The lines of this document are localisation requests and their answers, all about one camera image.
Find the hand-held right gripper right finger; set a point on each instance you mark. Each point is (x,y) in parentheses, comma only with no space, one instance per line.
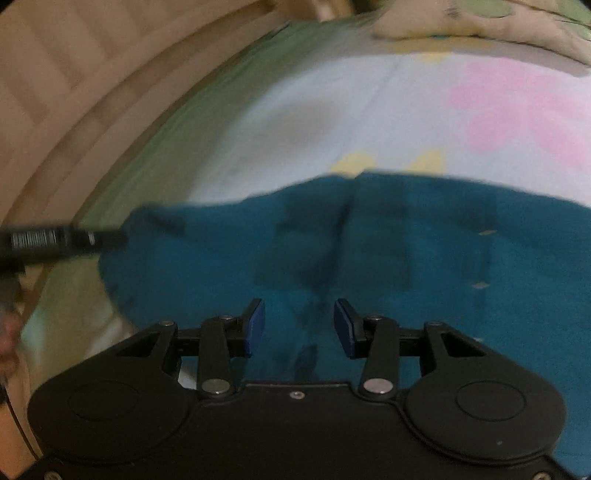
(344,327)

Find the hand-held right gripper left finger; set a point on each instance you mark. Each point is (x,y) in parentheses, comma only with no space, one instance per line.
(256,325)

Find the teal pants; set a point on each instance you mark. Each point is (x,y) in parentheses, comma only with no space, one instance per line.
(415,258)

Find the person's left hand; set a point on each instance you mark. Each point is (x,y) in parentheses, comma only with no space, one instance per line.
(7,344)

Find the pastel printed bed sheet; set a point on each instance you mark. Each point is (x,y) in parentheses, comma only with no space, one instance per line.
(351,110)

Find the leaf print pillow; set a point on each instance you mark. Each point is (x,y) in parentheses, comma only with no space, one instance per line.
(498,23)

